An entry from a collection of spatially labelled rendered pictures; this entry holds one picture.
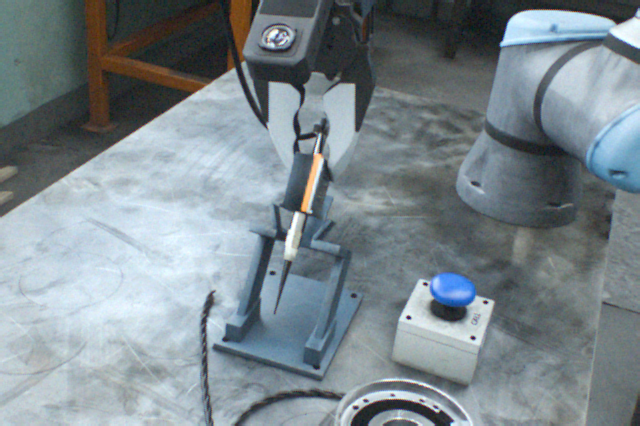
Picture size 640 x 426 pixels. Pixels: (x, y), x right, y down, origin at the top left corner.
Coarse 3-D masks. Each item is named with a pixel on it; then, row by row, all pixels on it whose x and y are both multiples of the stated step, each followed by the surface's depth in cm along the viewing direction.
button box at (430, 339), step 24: (408, 312) 70; (432, 312) 70; (456, 312) 70; (480, 312) 71; (408, 336) 69; (432, 336) 68; (456, 336) 68; (480, 336) 68; (408, 360) 70; (432, 360) 69; (456, 360) 68
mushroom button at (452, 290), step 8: (432, 280) 70; (440, 280) 69; (448, 280) 69; (456, 280) 70; (464, 280) 70; (432, 288) 69; (440, 288) 69; (448, 288) 68; (456, 288) 69; (464, 288) 69; (472, 288) 69; (440, 296) 68; (448, 296) 68; (456, 296) 68; (464, 296) 68; (472, 296) 69; (448, 304) 68; (456, 304) 68; (464, 304) 68
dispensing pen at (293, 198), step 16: (320, 128) 67; (320, 144) 67; (304, 160) 66; (304, 176) 65; (288, 192) 66; (304, 192) 65; (288, 208) 66; (304, 224) 67; (288, 240) 67; (288, 256) 67
